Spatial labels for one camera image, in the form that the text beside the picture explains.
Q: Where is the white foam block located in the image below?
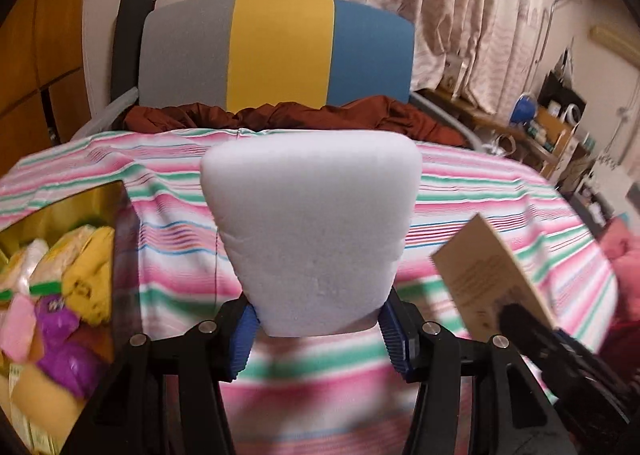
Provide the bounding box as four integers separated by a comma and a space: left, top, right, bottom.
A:
200, 129, 421, 338

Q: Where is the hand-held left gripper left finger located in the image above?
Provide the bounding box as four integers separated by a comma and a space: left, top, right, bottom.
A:
60, 300, 261, 455

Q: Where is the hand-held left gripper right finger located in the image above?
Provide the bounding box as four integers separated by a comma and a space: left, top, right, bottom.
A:
377, 287, 566, 455

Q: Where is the gold tin box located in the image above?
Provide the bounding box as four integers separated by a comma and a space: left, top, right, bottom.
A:
0, 180, 131, 455

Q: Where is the beige carton box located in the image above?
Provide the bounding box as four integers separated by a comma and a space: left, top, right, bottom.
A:
431, 212, 558, 343

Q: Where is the beige air conditioner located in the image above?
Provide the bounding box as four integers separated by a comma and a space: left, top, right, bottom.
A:
589, 24, 640, 53

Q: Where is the green yellow packet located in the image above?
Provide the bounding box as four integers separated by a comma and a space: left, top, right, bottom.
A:
30, 225, 96, 296

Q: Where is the striped tablecloth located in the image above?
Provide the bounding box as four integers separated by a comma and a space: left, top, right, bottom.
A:
0, 128, 621, 455

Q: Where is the wooden wardrobe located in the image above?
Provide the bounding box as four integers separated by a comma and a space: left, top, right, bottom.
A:
0, 0, 96, 176

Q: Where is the pink hair clip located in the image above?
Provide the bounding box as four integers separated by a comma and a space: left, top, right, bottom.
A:
0, 295, 38, 361

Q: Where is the wooden desk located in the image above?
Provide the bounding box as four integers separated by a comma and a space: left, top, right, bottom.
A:
417, 88, 596, 181

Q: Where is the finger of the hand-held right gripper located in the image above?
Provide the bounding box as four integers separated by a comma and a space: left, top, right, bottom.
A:
497, 302, 636, 441

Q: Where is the yellow knitted toy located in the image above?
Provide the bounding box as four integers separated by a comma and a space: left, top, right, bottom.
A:
62, 227, 116, 326

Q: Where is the black box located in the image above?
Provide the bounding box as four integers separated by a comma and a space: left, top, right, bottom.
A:
537, 70, 586, 121

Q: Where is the grey yellow blue chair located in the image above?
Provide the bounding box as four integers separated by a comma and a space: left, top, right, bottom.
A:
137, 0, 483, 151

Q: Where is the yellow sponge wedge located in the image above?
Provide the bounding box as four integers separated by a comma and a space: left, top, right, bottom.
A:
10, 365, 86, 441

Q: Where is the pale patterned curtain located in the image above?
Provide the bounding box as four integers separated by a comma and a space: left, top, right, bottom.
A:
267, 0, 551, 108

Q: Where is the pink blanket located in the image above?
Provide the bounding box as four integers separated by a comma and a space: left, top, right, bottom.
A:
597, 212, 640, 336

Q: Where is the white chair armrest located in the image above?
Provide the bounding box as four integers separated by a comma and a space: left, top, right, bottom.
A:
70, 88, 141, 141

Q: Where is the white wall pipe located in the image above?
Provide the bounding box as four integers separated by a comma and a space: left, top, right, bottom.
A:
532, 0, 583, 81

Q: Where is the brown-red cloth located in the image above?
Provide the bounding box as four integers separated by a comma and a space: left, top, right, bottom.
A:
122, 95, 468, 148

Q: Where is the blue round object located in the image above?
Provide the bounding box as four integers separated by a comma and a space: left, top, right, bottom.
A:
511, 92, 538, 123

